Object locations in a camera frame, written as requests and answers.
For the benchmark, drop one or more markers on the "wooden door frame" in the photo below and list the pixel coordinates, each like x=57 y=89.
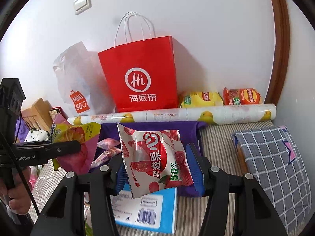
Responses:
x=281 y=51

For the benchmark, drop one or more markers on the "decorated picture frame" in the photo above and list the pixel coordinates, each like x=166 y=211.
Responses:
x=57 y=110

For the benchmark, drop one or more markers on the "white wall switch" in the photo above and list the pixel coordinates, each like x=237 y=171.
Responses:
x=81 y=6

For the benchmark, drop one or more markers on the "red Haidilao paper bag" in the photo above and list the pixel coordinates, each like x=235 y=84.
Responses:
x=141 y=75

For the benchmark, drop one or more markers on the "white Miniso plastic bag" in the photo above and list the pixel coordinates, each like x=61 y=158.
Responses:
x=81 y=82

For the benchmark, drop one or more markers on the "orange chips bag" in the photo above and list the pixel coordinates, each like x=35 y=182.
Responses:
x=242 y=96

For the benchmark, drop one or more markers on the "pink yellow chip bag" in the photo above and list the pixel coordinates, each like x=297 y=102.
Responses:
x=86 y=134

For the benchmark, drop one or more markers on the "purple towel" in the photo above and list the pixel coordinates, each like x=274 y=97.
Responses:
x=189 y=131

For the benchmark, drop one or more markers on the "pink cartoon snack packet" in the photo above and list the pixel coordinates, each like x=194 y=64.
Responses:
x=109 y=148

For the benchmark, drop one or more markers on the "blue tissue pack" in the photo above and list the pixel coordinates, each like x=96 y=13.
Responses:
x=154 y=212

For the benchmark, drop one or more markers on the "lemon print paper roll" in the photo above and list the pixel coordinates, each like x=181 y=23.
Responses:
x=220 y=115

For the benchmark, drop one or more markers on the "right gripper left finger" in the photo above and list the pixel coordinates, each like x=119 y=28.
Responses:
x=118 y=175

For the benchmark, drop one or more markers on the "person left hand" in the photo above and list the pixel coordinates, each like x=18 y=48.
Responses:
x=20 y=202

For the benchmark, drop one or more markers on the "wooden bedside furniture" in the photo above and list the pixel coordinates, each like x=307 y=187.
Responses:
x=37 y=116

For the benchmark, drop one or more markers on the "strawberry white snack packet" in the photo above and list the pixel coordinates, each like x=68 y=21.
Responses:
x=153 y=160

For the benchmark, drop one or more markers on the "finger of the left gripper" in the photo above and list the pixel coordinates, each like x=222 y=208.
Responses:
x=39 y=152

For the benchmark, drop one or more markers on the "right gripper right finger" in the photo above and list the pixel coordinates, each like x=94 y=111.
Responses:
x=195 y=162

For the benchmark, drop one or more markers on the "grey checked folded cloth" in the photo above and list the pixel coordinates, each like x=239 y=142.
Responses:
x=272 y=156

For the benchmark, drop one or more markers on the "yellow chips bag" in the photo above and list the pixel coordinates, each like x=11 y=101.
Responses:
x=200 y=99

